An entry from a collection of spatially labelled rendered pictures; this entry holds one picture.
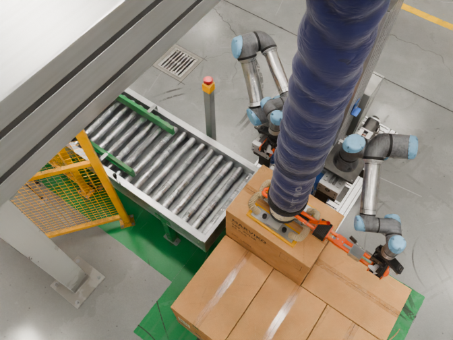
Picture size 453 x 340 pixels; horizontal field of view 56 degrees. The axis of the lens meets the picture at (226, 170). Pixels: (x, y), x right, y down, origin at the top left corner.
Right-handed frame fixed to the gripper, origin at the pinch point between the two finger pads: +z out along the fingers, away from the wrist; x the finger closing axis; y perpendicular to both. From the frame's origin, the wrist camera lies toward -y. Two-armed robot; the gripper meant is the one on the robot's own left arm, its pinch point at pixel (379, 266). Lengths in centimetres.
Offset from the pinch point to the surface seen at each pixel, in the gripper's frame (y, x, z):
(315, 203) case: 48, -17, 13
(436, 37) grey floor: 59, -312, 107
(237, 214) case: 81, 17, 13
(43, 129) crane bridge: 51, 94, -192
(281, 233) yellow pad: 53, 12, 11
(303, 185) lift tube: 52, 6, -43
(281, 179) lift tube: 62, 10, -43
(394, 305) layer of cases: -25, -8, 53
